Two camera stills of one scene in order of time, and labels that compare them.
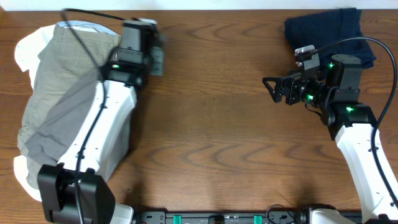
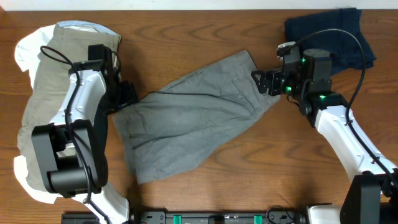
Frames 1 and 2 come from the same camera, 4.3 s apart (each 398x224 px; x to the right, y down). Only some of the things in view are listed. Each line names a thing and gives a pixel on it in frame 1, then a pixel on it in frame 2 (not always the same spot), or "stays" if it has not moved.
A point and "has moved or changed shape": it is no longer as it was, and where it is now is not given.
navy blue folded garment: x=323 y=29 stays
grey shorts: x=48 y=149 has moved or changed shape
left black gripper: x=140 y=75 → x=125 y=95
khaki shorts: x=69 y=70 stays
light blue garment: x=86 y=27 stays
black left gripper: x=298 y=216 stays
